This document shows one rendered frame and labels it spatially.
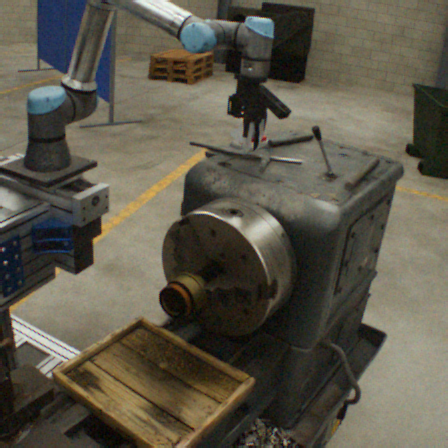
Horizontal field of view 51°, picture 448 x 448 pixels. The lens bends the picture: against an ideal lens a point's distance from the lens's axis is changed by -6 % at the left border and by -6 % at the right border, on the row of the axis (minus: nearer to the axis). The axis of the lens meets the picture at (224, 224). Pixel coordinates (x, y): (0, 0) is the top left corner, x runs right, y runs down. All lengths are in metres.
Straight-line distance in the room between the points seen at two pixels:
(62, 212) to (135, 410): 0.67
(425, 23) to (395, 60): 1.01
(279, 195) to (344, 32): 9.92
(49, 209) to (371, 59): 9.90
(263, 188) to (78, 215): 0.55
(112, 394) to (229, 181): 0.59
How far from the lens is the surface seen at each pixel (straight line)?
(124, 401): 1.13
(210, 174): 1.31
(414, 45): 11.01
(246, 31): 1.32
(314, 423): 1.61
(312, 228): 1.17
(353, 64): 11.09
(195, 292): 1.07
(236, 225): 1.08
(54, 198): 1.53
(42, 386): 0.99
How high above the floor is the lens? 1.72
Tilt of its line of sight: 27 degrees down
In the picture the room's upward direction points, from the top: 6 degrees clockwise
